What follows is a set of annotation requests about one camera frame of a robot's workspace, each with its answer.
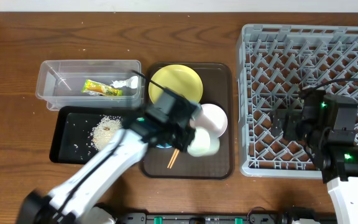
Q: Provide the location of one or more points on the clear plastic bin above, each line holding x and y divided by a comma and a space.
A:
60, 83

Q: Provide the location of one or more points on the white tissue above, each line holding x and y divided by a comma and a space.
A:
131, 83

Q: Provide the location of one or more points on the black waste tray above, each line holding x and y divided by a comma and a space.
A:
60, 151

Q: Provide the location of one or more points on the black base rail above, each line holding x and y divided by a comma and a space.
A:
100, 216

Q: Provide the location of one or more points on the small white green cup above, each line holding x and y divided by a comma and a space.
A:
203, 144

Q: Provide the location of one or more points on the brown serving tray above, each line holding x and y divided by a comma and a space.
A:
217, 90

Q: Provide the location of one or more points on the light blue bowl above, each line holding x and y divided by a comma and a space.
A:
163, 146

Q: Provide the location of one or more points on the rice food waste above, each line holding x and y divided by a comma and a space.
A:
93, 138

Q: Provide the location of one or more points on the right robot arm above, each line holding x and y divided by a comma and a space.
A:
326, 124

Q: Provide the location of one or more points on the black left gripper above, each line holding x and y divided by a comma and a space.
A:
191, 134

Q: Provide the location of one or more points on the grey dishwasher rack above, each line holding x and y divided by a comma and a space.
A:
273, 63

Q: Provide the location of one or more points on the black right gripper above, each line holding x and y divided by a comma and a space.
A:
292, 118

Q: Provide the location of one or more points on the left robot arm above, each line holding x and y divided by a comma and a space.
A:
72, 201

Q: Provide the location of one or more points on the yellow plate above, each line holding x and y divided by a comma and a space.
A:
180, 79

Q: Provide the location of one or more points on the green orange snack wrapper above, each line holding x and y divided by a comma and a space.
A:
96, 88

